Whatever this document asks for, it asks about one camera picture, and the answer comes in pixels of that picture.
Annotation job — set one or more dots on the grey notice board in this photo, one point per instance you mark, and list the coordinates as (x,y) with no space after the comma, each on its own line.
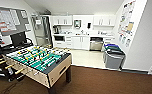
(7,21)

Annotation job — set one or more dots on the steel paper towel dispenser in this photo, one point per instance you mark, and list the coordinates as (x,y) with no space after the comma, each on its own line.
(77,23)

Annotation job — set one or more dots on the white two-door base cabinet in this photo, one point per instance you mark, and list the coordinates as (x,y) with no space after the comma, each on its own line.
(81,43)

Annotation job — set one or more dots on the white wall cabinet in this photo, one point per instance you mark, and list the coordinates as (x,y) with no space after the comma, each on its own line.
(62,20)
(104,20)

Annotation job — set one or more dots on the blue printed bin sign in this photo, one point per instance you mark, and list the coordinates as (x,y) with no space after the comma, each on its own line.
(120,37)

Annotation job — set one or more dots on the white paper note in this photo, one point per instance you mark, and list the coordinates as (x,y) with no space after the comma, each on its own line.
(38,22)

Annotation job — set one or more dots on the black computer monitor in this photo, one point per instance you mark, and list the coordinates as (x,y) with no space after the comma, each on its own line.
(18,39)

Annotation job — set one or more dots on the tan cork board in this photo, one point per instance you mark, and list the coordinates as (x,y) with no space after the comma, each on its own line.
(130,26)

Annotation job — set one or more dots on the green foosball table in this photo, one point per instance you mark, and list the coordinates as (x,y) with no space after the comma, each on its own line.
(38,61)

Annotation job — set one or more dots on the grey trash bin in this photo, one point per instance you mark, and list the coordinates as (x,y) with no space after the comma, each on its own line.
(114,60)

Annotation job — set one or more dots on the stainless steel dishwasher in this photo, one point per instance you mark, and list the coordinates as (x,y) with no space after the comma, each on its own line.
(96,44)

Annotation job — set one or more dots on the white drawer unit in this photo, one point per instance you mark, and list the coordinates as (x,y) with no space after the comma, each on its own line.
(108,40)
(68,42)

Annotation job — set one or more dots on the blue lidded recycling bin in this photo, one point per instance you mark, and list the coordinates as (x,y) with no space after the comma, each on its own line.
(109,45)

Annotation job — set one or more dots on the black soap dispenser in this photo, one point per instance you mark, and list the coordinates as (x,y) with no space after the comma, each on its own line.
(89,25)

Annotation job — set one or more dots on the stainless steel refrigerator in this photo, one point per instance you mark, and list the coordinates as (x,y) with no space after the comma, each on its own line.
(42,31)

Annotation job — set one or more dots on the green lidded recycling bin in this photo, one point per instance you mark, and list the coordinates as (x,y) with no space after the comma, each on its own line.
(114,49)

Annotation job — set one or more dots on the green printed bin sign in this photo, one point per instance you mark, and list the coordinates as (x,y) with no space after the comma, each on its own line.
(124,40)

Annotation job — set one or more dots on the chrome sink faucet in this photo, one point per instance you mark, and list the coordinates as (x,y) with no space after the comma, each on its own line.
(82,32)

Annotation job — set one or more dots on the black built-in microwave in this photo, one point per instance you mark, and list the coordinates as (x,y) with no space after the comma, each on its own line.
(59,38)

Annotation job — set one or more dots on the printed wall poster board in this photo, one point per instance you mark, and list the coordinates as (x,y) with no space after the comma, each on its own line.
(127,15)

